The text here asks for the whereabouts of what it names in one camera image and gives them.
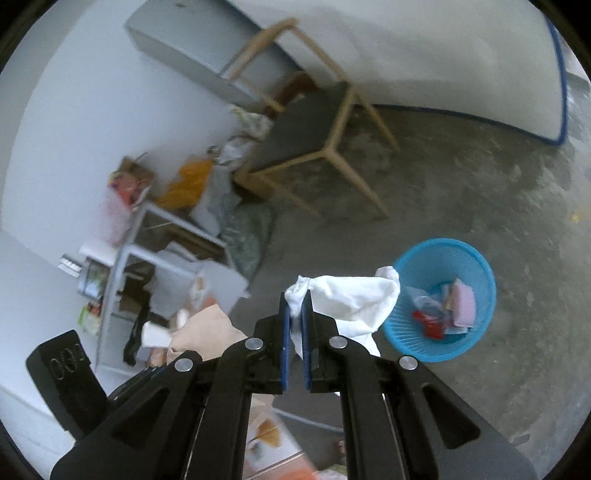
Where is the grey plastic bag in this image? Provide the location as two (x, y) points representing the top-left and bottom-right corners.
(191, 171), (241, 232)

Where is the metal pot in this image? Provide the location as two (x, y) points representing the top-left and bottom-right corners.
(76, 258), (112, 298)

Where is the white paper cup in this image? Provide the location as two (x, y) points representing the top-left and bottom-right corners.
(141, 320), (174, 349)

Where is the grey cabinet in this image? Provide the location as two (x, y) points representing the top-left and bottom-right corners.
(124, 0), (296, 107)

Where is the yellow plastic bag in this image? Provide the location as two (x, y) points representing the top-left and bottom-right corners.
(157, 158), (215, 210)

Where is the greenish plastic bag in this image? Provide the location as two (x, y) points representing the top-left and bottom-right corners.
(226, 203), (275, 278)

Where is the cardboard box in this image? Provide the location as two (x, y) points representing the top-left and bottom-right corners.
(231, 166), (278, 199)

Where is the red and clear plastic bag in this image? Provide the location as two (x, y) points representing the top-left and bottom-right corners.
(406, 286), (455, 340)

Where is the pink plastic bag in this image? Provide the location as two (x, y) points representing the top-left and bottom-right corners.
(107, 157), (155, 210)

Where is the green food packet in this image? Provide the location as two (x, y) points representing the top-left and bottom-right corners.
(78, 305), (103, 335)

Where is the black cloth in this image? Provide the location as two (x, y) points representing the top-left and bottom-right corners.
(122, 305), (153, 367)

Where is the white tissue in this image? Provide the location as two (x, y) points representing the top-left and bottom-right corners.
(284, 266), (401, 358)

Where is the beige paper wrapper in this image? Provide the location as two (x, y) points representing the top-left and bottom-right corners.
(166, 305), (250, 365)

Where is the white metal shelf table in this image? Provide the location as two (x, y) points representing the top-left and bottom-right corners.
(97, 200), (232, 370)

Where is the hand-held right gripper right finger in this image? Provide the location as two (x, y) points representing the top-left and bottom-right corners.
(300, 293), (539, 480)

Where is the wooden chair with dark seat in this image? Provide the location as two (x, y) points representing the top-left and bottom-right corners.
(221, 17), (400, 220)

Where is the blue plastic basket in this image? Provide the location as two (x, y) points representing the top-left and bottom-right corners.
(381, 237), (497, 364)

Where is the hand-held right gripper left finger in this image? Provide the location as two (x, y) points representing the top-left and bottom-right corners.
(50, 291), (293, 480)

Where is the white paper roll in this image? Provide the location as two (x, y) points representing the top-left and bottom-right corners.
(78, 242), (116, 266)

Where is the white plastic bag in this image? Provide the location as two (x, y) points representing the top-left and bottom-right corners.
(228, 105), (273, 139)

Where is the steel grater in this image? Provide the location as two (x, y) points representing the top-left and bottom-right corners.
(58, 253), (84, 278)

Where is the brown wooden box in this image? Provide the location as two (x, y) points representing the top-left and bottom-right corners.
(272, 71), (324, 107)

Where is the pink drink carton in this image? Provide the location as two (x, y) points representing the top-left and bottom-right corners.
(445, 278), (477, 328)

